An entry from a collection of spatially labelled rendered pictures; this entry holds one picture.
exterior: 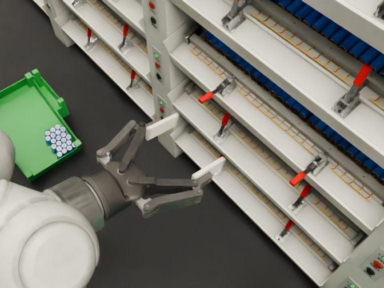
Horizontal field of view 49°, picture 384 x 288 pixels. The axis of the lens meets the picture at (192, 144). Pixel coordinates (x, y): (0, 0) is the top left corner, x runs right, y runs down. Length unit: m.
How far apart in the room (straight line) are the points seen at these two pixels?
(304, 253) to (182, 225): 0.38
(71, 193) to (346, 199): 0.52
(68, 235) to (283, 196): 0.74
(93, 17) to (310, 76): 0.89
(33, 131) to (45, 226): 1.15
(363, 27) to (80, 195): 0.44
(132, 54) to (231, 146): 0.44
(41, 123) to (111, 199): 0.94
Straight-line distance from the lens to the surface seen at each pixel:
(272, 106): 0.92
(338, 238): 1.05
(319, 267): 1.22
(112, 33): 1.41
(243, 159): 1.10
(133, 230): 1.35
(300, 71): 0.77
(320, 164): 0.87
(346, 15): 0.63
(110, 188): 0.63
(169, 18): 1.00
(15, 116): 1.56
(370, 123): 0.74
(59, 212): 0.41
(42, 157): 1.52
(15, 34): 1.99
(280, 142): 0.91
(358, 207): 0.88
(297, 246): 1.23
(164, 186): 0.67
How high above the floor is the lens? 1.24
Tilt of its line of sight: 57 degrees down
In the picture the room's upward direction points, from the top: straight up
